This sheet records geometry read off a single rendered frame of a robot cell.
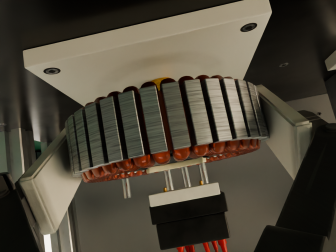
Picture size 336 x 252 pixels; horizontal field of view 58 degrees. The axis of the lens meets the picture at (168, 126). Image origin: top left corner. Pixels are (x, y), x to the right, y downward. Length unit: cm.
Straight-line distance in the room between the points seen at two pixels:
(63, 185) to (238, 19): 13
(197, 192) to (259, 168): 25
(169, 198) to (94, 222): 27
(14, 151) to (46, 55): 20
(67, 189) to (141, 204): 33
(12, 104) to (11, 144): 10
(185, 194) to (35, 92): 15
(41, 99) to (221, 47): 17
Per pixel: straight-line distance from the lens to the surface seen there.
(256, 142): 16
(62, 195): 16
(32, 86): 27
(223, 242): 37
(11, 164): 39
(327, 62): 36
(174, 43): 19
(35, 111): 33
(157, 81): 24
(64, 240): 47
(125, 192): 32
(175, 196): 26
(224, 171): 49
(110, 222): 51
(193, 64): 23
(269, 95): 17
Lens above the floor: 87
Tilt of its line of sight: 11 degrees down
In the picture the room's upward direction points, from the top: 169 degrees clockwise
